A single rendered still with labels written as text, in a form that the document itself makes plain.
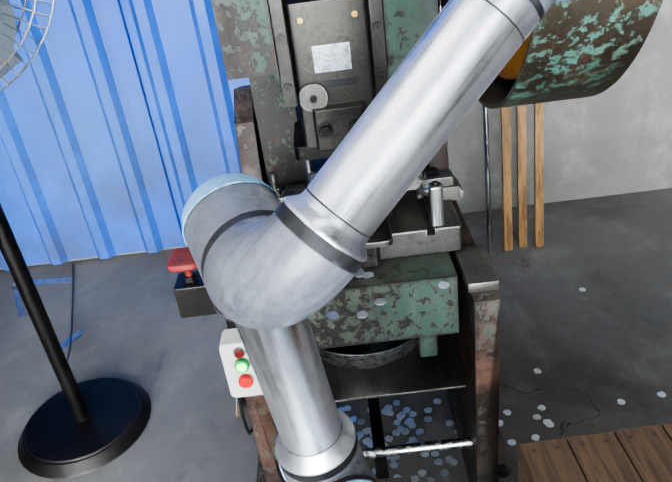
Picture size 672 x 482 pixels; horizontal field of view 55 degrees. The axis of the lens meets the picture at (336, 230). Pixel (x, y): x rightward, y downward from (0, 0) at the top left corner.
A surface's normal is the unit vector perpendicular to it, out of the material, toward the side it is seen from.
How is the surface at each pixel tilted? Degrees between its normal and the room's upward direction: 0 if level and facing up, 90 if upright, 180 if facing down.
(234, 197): 2
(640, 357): 0
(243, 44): 90
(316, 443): 91
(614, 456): 0
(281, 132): 90
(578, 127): 90
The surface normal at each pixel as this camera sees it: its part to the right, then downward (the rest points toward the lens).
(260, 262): -0.49, -0.06
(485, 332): 0.04, 0.49
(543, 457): -0.11, -0.86
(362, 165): -0.25, -0.05
